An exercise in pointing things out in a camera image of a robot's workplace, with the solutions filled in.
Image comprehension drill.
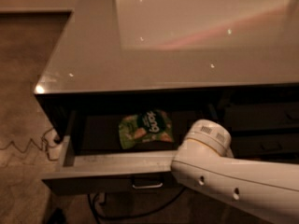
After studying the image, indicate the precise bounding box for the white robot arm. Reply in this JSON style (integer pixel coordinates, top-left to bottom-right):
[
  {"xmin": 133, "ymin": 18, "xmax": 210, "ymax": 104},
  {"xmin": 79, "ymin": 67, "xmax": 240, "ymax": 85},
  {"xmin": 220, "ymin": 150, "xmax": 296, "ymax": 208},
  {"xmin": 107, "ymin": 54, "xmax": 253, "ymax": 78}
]
[{"xmin": 171, "ymin": 119, "xmax": 299, "ymax": 224}]

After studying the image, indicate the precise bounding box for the thick black floor cable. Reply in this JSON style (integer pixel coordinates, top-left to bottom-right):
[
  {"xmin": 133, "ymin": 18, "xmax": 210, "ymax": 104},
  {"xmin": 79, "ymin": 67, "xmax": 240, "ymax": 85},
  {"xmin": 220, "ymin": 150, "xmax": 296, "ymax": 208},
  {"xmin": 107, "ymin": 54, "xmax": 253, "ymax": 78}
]
[{"xmin": 87, "ymin": 187, "xmax": 188, "ymax": 224}]

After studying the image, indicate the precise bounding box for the dark cabinet with glossy top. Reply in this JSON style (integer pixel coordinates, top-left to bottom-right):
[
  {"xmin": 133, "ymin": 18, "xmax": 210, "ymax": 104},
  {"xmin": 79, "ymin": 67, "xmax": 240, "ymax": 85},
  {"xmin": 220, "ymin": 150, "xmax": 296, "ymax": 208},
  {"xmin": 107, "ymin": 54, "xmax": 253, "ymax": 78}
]
[{"xmin": 35, "ymin": 0, "xmax": 298, "ymax": 155}]

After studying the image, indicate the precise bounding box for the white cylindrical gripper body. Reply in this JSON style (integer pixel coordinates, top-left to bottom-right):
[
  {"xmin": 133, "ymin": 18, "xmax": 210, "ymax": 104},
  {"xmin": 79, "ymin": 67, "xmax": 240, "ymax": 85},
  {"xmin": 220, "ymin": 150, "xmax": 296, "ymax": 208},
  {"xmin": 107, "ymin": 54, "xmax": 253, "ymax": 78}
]
[{"xmin": 185, "ymin": 119, "xmax": 232, "ymax": 156}]

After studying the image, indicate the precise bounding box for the green snack bag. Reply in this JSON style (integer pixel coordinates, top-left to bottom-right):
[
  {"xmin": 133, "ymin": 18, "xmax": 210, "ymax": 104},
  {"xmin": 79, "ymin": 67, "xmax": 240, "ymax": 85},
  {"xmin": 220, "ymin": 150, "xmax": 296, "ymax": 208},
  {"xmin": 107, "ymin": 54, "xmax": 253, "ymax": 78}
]
[{"xmin": 119, "ymin": 109, "xmax": 174, "ymax": 149}]

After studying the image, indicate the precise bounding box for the drawer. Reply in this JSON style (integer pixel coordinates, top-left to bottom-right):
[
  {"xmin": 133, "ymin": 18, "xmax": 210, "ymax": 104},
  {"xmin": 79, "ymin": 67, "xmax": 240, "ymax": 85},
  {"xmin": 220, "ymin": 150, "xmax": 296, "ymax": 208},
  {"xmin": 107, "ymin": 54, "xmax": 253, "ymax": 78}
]
[
  {"xmin": 40, "ymin": 107, "xmax": 225, "ymax": 196},
  {"xmin": 231, "ymin": 133, "xmax": 299, "ymax": 158},
  {"xmin": 223, "ymin": 103, "xmax": 299, "ymax": 132}
]

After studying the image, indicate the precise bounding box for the grey power strip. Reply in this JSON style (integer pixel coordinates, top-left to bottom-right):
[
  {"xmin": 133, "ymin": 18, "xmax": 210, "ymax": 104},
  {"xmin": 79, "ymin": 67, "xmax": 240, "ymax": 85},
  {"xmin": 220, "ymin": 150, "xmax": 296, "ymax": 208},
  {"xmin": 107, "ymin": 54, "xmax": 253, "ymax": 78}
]
[{"xmin": 93, "ymin": 192, "xmax": 107, "ymax": 205}]

